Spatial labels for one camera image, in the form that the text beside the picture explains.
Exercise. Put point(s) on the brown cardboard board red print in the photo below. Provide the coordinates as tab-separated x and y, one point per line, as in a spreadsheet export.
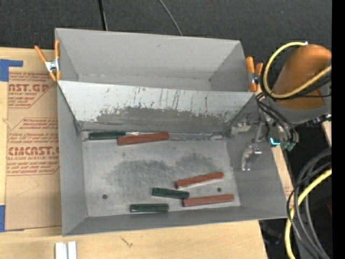
32	185

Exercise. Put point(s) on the dark green flat block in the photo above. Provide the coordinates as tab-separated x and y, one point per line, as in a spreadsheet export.
149	208
106	135
170	193

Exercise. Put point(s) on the grey metal bin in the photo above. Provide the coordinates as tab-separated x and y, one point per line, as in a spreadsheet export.
161	169

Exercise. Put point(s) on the red-brown flat block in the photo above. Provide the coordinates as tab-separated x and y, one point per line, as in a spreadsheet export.
144	139
199	179
207	200

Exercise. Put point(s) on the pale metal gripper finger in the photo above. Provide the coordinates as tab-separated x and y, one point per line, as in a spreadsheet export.
244	124
249	159

